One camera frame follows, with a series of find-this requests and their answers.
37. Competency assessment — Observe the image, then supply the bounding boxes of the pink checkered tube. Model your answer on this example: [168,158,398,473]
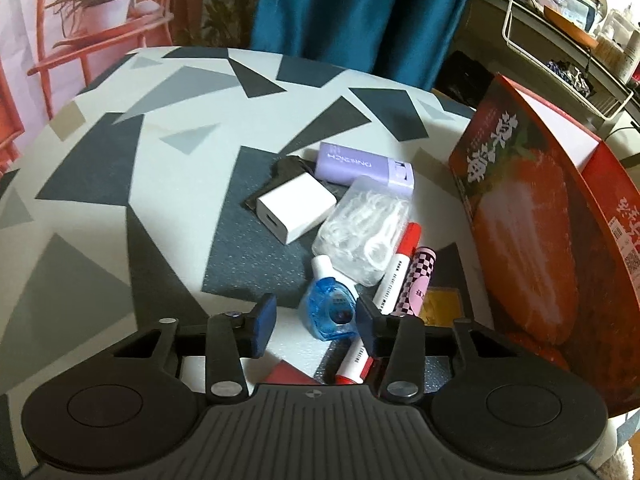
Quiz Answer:
[392,246,437,316]

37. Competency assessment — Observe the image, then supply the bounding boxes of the red white marker pen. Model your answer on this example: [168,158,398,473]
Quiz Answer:
[335,222,422,385]

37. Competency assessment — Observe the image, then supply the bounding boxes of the blue eye drop bottle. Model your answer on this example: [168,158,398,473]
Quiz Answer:
[298,255,359,341]

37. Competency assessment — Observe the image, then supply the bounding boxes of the clear floss pick box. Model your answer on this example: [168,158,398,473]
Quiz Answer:
[311,177,411,287]

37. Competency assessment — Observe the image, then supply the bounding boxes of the white USB charger block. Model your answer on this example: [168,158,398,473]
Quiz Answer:
[256,172,337,245]

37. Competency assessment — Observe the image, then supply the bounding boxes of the purple rectangular case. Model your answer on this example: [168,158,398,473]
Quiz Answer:
[314,142,414,196]

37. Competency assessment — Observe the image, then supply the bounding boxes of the red strawberry cardboard box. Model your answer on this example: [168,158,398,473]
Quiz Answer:
[448,76,639,415]

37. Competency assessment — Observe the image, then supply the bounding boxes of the teal curtain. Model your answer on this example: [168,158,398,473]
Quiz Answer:
[250,0,469,90]

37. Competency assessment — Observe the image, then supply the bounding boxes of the white desk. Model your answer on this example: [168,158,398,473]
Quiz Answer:
[451,0,639,132]

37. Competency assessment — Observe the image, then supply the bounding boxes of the orange tray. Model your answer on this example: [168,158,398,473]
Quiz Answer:
[544,6,599,50]

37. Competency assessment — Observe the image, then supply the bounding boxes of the white wire basket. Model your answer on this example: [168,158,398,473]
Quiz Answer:
[500,0,639,122]

